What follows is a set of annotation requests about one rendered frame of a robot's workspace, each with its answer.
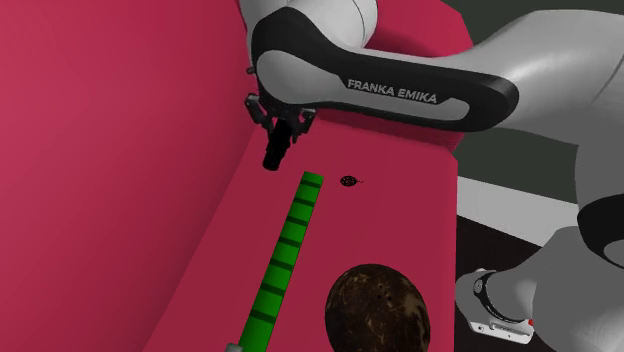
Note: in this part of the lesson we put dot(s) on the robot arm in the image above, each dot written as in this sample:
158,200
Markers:
536,68

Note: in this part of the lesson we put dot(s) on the green banded stick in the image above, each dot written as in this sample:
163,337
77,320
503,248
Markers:
287,246

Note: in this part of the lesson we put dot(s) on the dark brown round ball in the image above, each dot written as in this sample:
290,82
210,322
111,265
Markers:
378,314

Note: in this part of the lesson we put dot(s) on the small black round figure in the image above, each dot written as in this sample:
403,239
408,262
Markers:
347,181

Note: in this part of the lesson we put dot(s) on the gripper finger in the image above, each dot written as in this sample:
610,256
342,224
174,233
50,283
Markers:
298,128
271,146

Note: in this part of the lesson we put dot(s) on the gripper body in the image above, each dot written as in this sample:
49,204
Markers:
284,114

